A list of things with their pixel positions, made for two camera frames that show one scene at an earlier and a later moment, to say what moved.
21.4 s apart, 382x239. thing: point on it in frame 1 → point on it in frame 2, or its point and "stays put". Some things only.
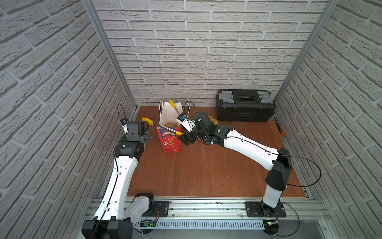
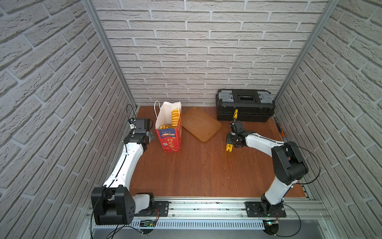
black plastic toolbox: x=244 y=105 stays put
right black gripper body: x=191 y=137 → x=231 y=139
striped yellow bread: x=215 y=121 → x=175 y=118
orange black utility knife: x=279 y=127 stays put
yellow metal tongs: x=149 y=122 → x=229 y=147
